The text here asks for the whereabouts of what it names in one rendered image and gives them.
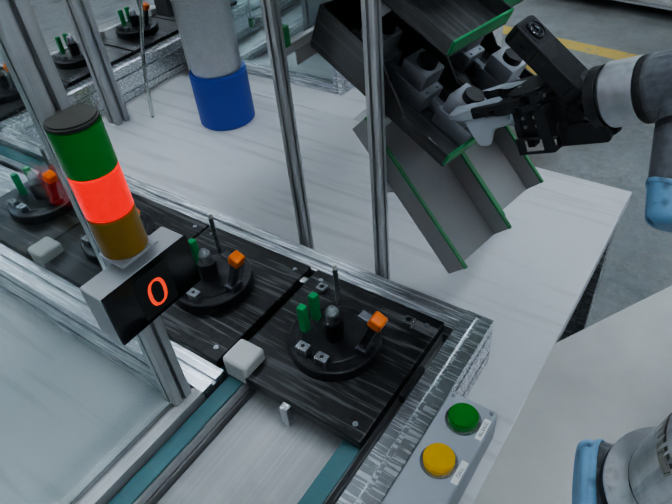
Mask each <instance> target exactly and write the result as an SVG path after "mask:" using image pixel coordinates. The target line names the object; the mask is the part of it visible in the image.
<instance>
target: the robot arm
mask: <svg viewBox="0 0 672 504"><path fill-rule="evenodd" d="M505 42H506V43H507V44H508V45H509V46H510V47H511V48H512V49H513V50H514V51H515V52H516V53H517V54H518V56H519V57H520V58H521V59H522V60H523V61H524V62H525V63H526V64H527V65H528V66H529V67H530V68H531V69H532V70H533V71H534V72H535V73H536V74H537V75H536V76H530V77H526V78H522V79H518V80H514V81H511V82H508V83H505V84H501V85H497V86H494V87H491V88H488V89H485V90H482V92H483V94H484V96H485V98H486V99H487V100H485V101H482V102H476V103H471V104H468V105H462V106H458V107H456V108H455V109H454V110H453V112H452V113H451V114H450V115H449V116H448V117H449V120H453V121H463V122H465V124H466V125H467V127H468V128H469V130H470V132H471V133H472V135H473V136H474V138H475V140H476V141H477V143H478V144H479V145H481V146H489V145H491V144H492V142H493V136H494V131H495V129H497V128H501V127H504V126H506V125H507V124H508V125H510V126H513V125H514V128H515V131H516V135H517V138H518V139H515V141H516V144H517V147H518V151H519V154H520V155H531V154H543V153H555V152H557V151H558V150H559V149H560V148H561V147H563V146H572V145H583V144H594V143H604V142H609V141H610V140H611V139H612V136H613V135H615V134H617V133H618V132H619V131H621V130H622V127H626V126H635V125H644V124H651V123H655V129H654V135H653V143H652V150H651V158H650V165H649V173H648V178H647V179H646V181H645V187H646V189H647V190H646V203H645V220H646V222H647V223H648V225H650V226H651V227H652V228H654V229H657V230H660V231H664V232H670V233H672V49H668V50H663V51H658V52H654V53H649V54H643V55H638V56H633V57H628V58H624V59H619V60H614V61H610V62H608V63H606V64H602V65H597V66H593V67H592V68H590V69H589V70H588V69H587V68H586V67H585V66H584V65H583V64H582V63H581V62H580V61H579V60H578V59H577V58H576V57H575V56H574V55H573V54H572V53H571V52H570V51H569V50H568V49H567V48H566V47H565V46H564V45H563V44H562V43H561V42H560V41H559V40H558V39H557V38H556V37H555V36H554V35H553V34H552V33H551V32H550V31H549V30H548V29H547V28H546V27H545V26H544V25H543V24H542V23H541V22H540V21H539V20H538V19H537V18H536V17H535V16H534V15H530V16H527V17H526V18H524V19H523V20H521V21H520V22H519V23H517V24H516V25H515V26H514V27H513V28H512V30H511V31H510V32H509V33H508V34H507V36H506V38H505ZM540 139H542V143H543V146H544V150H537V151H527V147H526V144H525V141H527V143H528V146H529V148H530V147H536V145H538V144H539V143H540ZM554 139H557V141H556V142H557V145H555V141H554ZM572 504H672V412H671V413H670V414H669V415H668V416H667V417H666V418H665V419H664V420H663V421H662V422H661V423H660V424H659V426H653V427H644V428H639V429H637V430H634V431H631V432H629V433H627V434H625V435H624V436H622V437H621V438H620V439H619V440H618V441H617V442H616V443H615V444H612V443H607V442H605V441H604V440H603V439H596V440H590V439H583V440H581V441H580V442H579V443H578V445H577V448H576V453H575V460H574V469H573V482H572Z"/></svg>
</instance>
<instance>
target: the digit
mask: <svg viewBox="0 0 672 504"><path fill-rule="evenodd" d="M132 286H133V288H134V291H135V293H136V295H137V297H138V300H139V302H140V304H141V306H142V309H143V311H144V313H145V316H146V318H147V320H148V322H149V321H150V320H151V319H152V318H153V317H154V316H156V315H157V314H158V313H159V312H160V311H161V310H162V309H164V308H165V307H166V306H167V305H168V304H169V303H171V302H172V301H173V300H174V299H175V298H176V297H178V296H179V295H178V292H177V289H176V287H175V284H174V281H173V278H172V276H171V273H170V270H169V268H168V265H167V262H166V260H165V258H164V259H163V260H161V261H160V262H159V263H158V264H156V265H155V266H154V267H153V268H151V269H150V270H149V271H148V272H146V273H145V274H144V275H143V276H141V277H140V278H139V279H138V280H136V281H135V282H134V283H133V284H132Z"/></svg>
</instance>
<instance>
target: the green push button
mask: <svg viewBox="0 0 672 504"><path fill-rule="evenodd" d="M448 422H449V424H450V426H451V427H452V428H453V429H455V430H456V431H459V432H471V431H473V430H474V429H475V428H476V427H477V425H478V422H479V414H478V412H477V410H476V409H475V408H474V407H473V406H472V405H470V404H467V403H457V404H454V405H453V406H452V407H451V408H450V409H449V412H448Z"/></svg>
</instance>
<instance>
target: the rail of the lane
mask: <svg viewBox="0 0 672 504"><path fill-rule="evenodd" d="M493 323H494V320H492V319H490V318H487V317H485V316H482V315H480V314H477V313H475V312H472V311H470V310H467V311H466V312H465V313H464V315H463V316H462V318H461V319H460V321H459V322H458V324H457V325H456V326H455V328H454V329H453V331H452V332H451V334H450V335H449V337H448V338H447V340H446V341H445V343H444V344H443V346H442V347H441V349H440V350H439V352H438V353H437V355H436V356H435V357H434V359H433V360H432V362H431V363H430V365H429V366H428V368H427V369H426V371H425V368H424V367H423V366H420V365H419V366H418V368H417V369H416V371H415V372H414V373H413V375H412V376H411V378H410V379H409V381H408V382H407V384H406V385H405V386H404V388H403V389H402V391H401V392H400V394H399V402H401V403H403V405H402V406H401V408H400V409H399V411H398V412H397V414H396V415H395V417H394V418H393V420H392V421H391V422H390V424H389V425H388V427H387V428H386V430H385V431H384V433H383V434H382V436H381V437H380V439H379V440H378V442H377V443H376V445H375V446H374V448H373V449H372V451H371V452H370V453H369V455H368V456H367V458H366V459H365V461H364V462H363V464H362V465H361V467H360V468H359V470H358V471H357V473H356V474H355V476H354V477H353V479H352V480H351V482H350V483H349V484H348V486H347V487H346V489H345V490H344V492H343V493H342V495H341V496H340V498H339V499H338V501H337V502H336V504H381V502H382V501H383V499H384V497H385V496H386V494H387V493H388V491H389V489H390V488H391V486H392V485H393V483H394V481H395V480H396V478H397V477H398V475H399V473H400V472H401V470H402V469H403V467H404V465H405V464H406V462H407V461H408V459H409V457H410V456H411V454H412V453H413V451H414V449H415V448H416V446H417V444H418V443H419V441H420V440H421V438H422V436H423V435H424V433H425V432H426V430H427V428H428V427H429V425H430V424H431V422H432V420H433V419H434V417H435V416H436V414H437V412H438V411H439V409H440V408H441V406H442V404H443V403H444V401H445V400H446V398H447V396H448V395H449V393H450V392H454V393H456V394H459V395H461V396H463V397H465V398H466V397H467V396H468V394H469V392H470V391H471V389H472V387H473V386H474V384H475V382H476V381H477V379H478V377H479V376H480V374H481V372H482V371H483V369H484V367H485V365H486V364H487V362H488V359H489V352H490V345H491V338H492V331H493Z"/></svg>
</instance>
